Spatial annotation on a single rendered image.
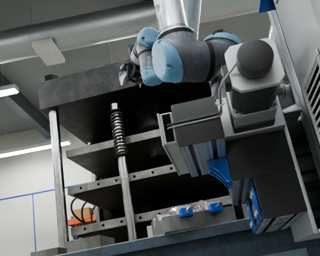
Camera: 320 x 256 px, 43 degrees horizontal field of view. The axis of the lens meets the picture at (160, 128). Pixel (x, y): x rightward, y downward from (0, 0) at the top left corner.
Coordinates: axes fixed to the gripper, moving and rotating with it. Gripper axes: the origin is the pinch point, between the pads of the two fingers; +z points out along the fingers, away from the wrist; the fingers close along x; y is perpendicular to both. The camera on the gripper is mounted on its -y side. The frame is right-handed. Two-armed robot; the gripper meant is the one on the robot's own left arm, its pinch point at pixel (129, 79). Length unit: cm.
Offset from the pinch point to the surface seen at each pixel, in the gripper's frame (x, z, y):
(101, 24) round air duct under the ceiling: 22, 265, -229
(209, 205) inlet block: 26, -14, 56
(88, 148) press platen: -5, 102, -6
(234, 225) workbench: 33, -17, 63
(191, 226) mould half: 19, -12, 63
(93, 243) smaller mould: -9, 28, 63
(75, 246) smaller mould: -16, 32, 64
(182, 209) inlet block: 16, -14, 58
